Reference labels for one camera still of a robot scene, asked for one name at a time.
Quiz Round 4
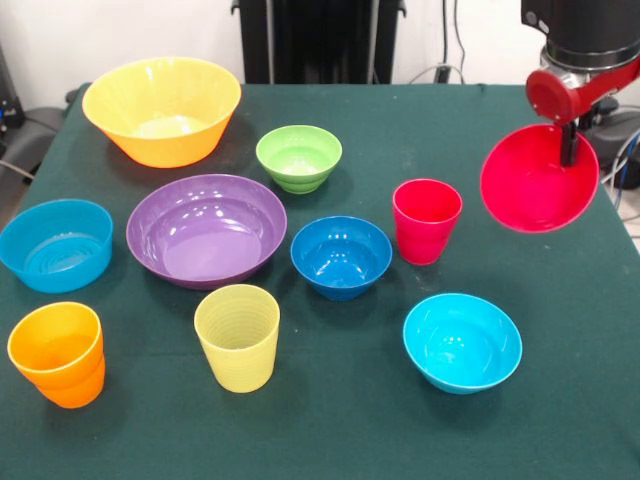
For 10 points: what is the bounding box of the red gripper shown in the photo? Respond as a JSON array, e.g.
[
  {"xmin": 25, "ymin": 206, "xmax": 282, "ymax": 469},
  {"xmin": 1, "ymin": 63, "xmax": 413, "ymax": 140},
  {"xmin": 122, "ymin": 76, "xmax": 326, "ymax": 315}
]
[{"xmin": 524, "ymin": 57, "xmax": 640, "ymax": 168}]

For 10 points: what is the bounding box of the red-pink bowl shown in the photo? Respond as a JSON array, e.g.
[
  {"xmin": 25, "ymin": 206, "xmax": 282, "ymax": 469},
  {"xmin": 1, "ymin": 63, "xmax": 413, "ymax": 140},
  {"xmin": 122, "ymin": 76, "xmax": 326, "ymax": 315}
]
[{"xmin": 479, "ymin": 123, "xmax": 601, "ymax": 234}]

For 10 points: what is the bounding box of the red-pink cup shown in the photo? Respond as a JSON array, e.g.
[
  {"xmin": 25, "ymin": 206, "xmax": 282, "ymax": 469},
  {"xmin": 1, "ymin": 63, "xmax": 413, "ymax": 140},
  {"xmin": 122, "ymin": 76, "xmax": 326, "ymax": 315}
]
[{"xmin": 391, "ymin": 178, "xmax": 464, "ymax": 267}]

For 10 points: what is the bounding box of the cyan bowl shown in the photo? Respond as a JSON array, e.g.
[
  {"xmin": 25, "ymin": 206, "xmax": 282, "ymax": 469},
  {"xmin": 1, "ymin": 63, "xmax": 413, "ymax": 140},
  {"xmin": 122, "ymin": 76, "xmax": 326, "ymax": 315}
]
[{"xmin": 402, "ymin": 293, "xmax": 524, "ymax": 396}]

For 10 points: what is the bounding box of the dark blue bowl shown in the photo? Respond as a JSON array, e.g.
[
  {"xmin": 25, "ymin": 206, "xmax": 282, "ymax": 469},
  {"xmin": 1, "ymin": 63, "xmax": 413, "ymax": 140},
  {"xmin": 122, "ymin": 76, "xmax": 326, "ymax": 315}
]
[{"xmin": 289, "ymin": 215, "xmax": 394, "ymax": 302}]

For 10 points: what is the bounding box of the green bowl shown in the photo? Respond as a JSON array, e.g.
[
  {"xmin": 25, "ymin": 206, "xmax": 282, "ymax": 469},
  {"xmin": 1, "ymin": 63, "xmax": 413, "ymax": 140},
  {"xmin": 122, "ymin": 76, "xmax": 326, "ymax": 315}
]
[{"xmin": 255, "ymin": 124, "xmax": 344, "ymax": 195}]

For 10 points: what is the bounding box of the dark green tablecloth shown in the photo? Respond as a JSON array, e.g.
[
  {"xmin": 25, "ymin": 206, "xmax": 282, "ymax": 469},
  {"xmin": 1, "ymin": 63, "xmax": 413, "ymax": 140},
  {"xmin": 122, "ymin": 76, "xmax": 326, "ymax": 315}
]
[{"xmin": 0, "ymin": 82, "xmax": 640, "ymax": 480}]

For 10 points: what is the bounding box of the large purple bowl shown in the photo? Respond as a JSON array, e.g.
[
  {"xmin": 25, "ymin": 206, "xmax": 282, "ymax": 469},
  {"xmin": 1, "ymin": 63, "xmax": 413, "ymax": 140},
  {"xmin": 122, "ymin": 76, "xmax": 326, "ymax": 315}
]
[{"xmin": 125, "ymin": 173, "xmax": 289, "ymax": 291}]

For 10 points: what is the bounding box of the yellow-green cup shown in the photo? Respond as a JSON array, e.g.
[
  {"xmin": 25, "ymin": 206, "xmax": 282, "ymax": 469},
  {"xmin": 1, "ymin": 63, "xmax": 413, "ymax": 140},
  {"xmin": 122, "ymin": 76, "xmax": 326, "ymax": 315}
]
[{"xmin": 193, "ymin": 283, "xmax": 282, "ymax": 395}]

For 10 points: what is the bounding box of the large orange bowl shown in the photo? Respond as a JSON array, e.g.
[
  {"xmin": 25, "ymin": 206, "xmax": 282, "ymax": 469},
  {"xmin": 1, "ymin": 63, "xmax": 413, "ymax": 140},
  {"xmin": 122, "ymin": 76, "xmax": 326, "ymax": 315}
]
[{"xmin": 81, "ymin": 56, "xmax": 243, "ymax": 170}]

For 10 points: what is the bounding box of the blue ribbed bowl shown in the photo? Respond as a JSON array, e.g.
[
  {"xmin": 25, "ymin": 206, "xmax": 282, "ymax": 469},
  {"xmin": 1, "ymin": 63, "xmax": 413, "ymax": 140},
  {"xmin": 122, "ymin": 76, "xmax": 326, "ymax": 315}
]
[{"xmin": 0, "ymin": 198, "xmax": 115, "ymax": 295}]

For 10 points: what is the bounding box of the black device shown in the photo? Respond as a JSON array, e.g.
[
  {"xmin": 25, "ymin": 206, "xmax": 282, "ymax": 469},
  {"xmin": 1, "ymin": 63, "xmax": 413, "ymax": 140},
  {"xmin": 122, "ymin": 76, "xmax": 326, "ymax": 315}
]
[{"xmin": 0, "ymin": 44, "xmax": 26, "ymax": 136}]

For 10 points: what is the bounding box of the orange cup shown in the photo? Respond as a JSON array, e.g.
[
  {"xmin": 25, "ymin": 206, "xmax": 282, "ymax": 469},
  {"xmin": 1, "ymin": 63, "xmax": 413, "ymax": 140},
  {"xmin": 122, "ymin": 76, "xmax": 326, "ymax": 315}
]
[{"xmin": 6, "ymin": 300, "xmax": 107, "ymax": 410}]

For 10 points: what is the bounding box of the grey pedestal foot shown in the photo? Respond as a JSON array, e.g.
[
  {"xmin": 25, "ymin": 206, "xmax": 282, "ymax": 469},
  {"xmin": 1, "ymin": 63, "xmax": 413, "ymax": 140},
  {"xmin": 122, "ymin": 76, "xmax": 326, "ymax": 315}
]
[
  {"xmin": 9, "ymin": 89, "xmax": 81, "ymax": 171},
  {"xmin": 579, "ymin": 96, "xmax": 640, "ymax": 169}
]

